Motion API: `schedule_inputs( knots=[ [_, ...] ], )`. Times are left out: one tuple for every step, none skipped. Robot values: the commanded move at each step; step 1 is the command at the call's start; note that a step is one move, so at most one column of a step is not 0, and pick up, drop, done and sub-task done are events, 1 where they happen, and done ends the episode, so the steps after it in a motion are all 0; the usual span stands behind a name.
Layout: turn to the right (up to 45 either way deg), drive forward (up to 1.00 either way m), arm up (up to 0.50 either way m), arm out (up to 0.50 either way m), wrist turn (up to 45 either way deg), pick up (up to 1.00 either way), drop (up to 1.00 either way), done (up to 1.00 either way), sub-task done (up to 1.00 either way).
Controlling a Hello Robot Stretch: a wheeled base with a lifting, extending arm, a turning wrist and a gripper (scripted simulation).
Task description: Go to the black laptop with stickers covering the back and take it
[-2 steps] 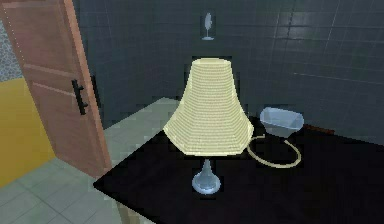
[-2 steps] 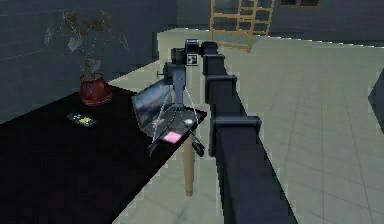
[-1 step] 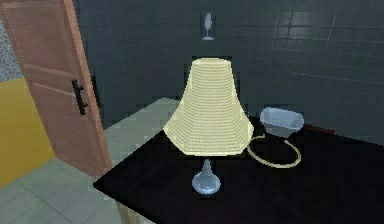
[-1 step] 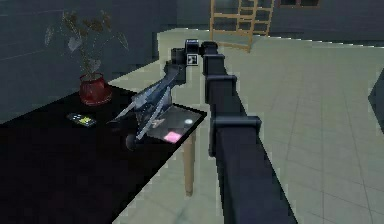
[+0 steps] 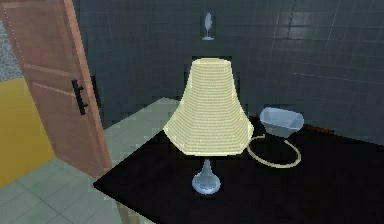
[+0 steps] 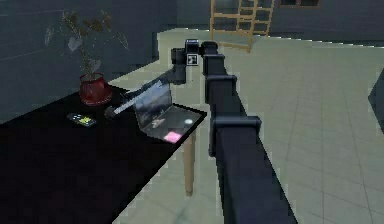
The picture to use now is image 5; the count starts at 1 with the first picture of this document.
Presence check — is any cream shade table lamp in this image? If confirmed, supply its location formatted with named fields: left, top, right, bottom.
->
left=162, top=57, right=255, bottom=195

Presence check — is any pale blue bowl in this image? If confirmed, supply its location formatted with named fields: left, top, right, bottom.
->
left=259, top=106, right=305, bottom=138

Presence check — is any black table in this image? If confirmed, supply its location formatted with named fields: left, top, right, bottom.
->
left=92, top=114, right=384, bottom=224

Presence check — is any brown wooden room door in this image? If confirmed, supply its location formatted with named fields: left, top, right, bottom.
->
left=0, top=0, right=113, bottom=179

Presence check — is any small grey wall fixture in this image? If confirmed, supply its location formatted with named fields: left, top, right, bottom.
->
left=201, top=12, right=215, bottom=41

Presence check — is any cream lamp cable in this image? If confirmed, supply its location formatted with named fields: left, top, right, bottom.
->
left=246, top=133, right=302, bottom=169

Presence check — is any black door handle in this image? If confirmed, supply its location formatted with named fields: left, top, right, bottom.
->
left=71, top=79, right=89, bottom=116

